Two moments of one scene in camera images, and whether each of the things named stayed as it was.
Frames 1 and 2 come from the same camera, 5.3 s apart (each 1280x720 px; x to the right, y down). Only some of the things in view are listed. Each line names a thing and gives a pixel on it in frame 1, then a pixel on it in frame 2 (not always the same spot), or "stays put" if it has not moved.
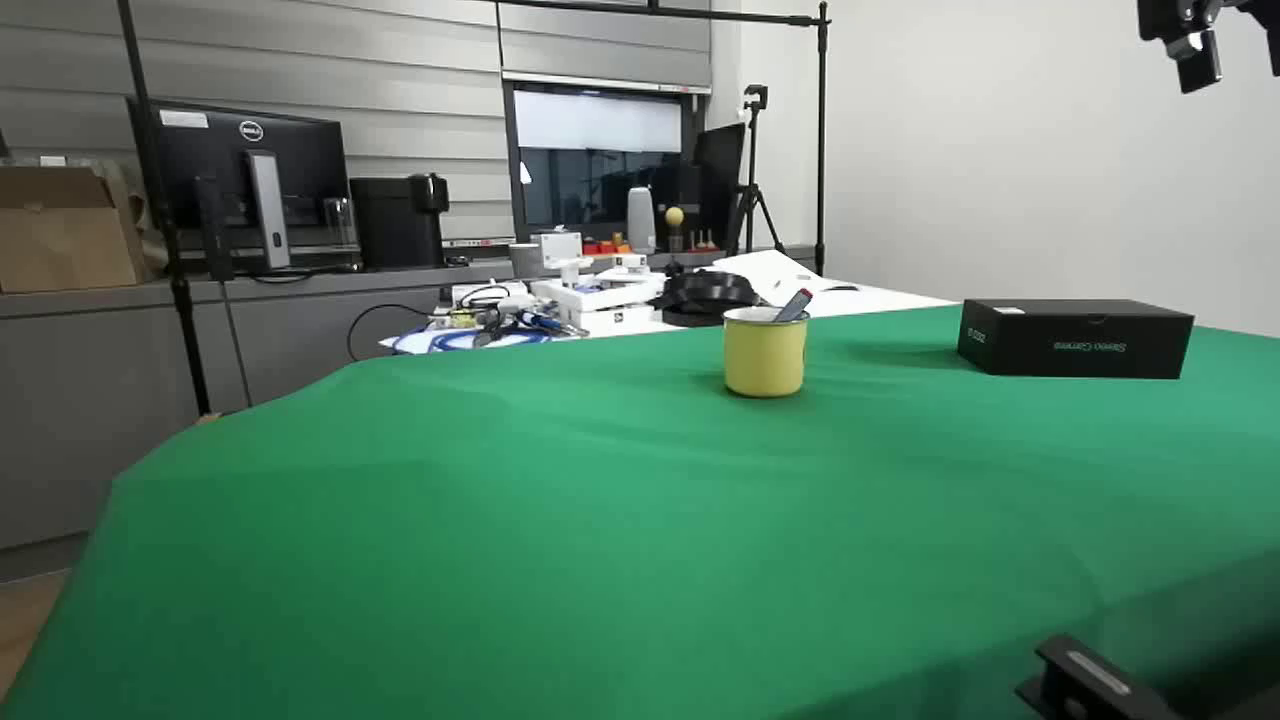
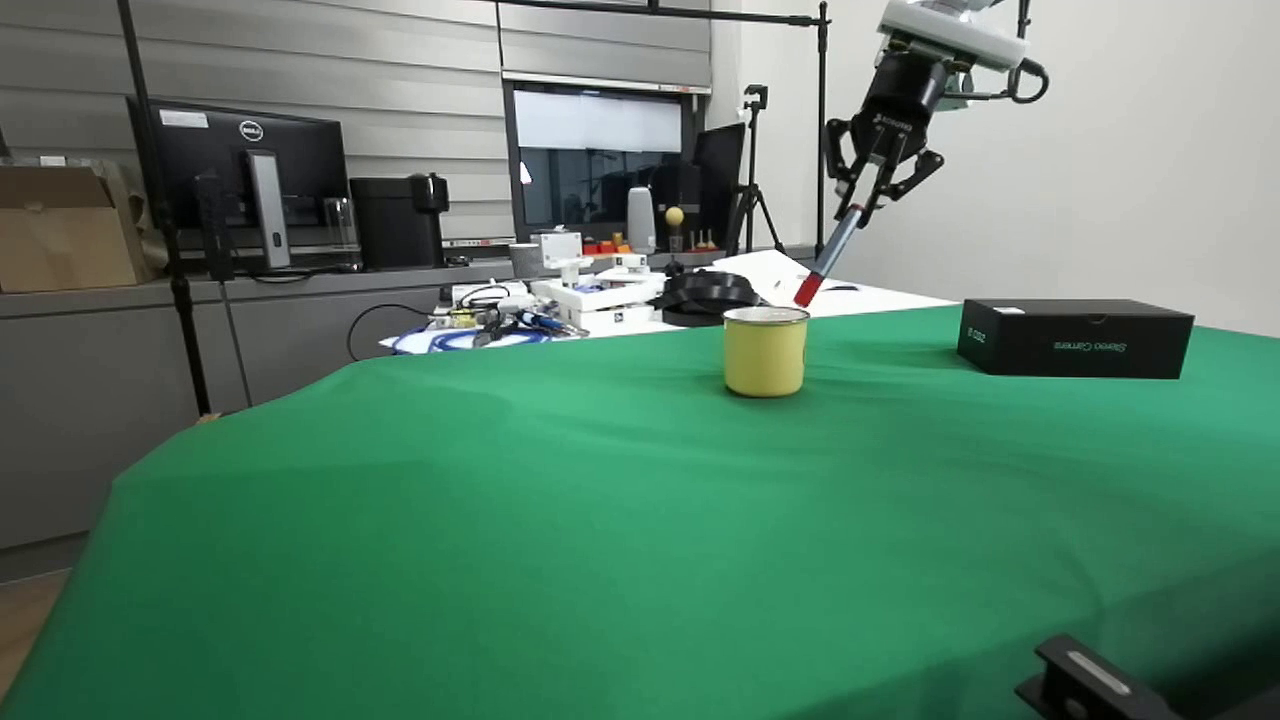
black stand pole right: [823, 20] stays put
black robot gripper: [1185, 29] -> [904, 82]
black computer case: [402, 221] stays put
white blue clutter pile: [510, 312] stays put
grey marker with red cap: [796, 304] -> [809, 285]
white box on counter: [560, 244] stays put
